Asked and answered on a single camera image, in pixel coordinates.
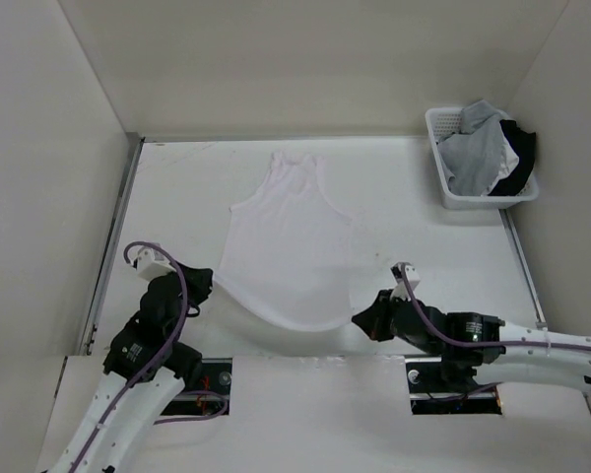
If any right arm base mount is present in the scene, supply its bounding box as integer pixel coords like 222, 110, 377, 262
406, 357, 502, 416

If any white plastic laundry basket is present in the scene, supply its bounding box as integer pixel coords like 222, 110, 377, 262
425, 100, 540, 211

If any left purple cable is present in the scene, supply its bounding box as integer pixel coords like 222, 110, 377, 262
71, 239, 230, 469

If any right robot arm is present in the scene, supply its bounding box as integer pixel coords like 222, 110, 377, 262
352, 290, 591, 394

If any black tank top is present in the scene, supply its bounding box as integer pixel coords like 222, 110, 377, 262
488, 120, 537, 197

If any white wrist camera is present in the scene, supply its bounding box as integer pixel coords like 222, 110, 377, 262
391, 262, 421, 302
132, 246, 174, 282

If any pale pink tank top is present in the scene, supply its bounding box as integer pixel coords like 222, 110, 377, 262
215, 153, 353, 332

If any left metal table rail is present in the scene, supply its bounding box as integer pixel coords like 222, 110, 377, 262
74, 132, 144, 356

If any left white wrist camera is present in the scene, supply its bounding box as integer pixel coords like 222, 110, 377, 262
132, 246, 174, 282

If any grey tank top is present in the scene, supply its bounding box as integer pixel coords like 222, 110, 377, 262
437, 100, 504, 197

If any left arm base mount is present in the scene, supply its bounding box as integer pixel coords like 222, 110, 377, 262
162, 359, 232, 418

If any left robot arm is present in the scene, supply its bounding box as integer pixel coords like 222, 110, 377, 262
51, 266, 213, 472

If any right metal table rail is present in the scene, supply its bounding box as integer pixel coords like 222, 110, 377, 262
499, 209, 548, 329

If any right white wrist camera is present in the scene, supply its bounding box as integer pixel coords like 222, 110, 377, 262
391, 262, 421, 302

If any white tank top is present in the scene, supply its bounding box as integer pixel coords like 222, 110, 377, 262
493, 143, 519, 184

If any metal table rail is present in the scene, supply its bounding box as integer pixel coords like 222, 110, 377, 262
499, 209, 548, 329
74, 132, 144, 356

